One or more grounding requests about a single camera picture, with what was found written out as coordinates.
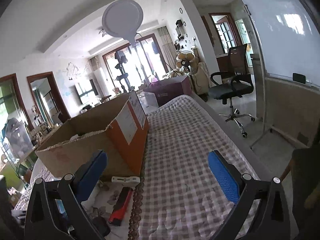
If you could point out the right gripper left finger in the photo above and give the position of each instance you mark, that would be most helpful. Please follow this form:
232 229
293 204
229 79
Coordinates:
54 208

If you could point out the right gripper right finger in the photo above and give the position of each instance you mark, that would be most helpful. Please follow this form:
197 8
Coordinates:
271 220

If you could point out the white floral quilt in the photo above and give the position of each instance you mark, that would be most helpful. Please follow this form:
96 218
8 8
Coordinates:
100 203

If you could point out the red black utility knife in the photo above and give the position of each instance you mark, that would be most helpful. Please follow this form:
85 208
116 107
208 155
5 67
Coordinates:
120 207

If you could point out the checkered bed sheet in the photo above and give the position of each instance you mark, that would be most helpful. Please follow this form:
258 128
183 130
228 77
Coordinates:
181 197

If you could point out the brown cardboard box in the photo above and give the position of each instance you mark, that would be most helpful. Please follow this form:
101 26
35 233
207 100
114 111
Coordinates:
118 127

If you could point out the black office chair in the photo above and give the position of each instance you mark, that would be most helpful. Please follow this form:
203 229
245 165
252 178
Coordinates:
233 83

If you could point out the black whiteboard eraser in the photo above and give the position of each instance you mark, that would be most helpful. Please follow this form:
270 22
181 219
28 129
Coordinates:
300 78

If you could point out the purple storage box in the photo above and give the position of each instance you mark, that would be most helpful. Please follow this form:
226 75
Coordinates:
168 89

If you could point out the standing electric fan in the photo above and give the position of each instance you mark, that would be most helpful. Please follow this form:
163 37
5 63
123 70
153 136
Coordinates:
187 64

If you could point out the white board on stand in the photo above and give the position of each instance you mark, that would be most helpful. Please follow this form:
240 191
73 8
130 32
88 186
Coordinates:
288 43

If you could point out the white round lamp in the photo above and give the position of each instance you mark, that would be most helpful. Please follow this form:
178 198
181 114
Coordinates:
122 19

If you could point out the white plastic bracket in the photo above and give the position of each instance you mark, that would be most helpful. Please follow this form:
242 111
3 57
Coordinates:
126 180

